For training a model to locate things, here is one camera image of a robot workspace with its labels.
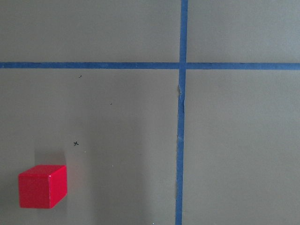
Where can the horizontal blue tape line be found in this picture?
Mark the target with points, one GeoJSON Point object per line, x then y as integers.
{"type": "Point", "coordinates": [152, 65]}

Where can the vertical blue tape line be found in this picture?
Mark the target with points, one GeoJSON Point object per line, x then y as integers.
{"type": "Point", "coordinates": [181, 112]}

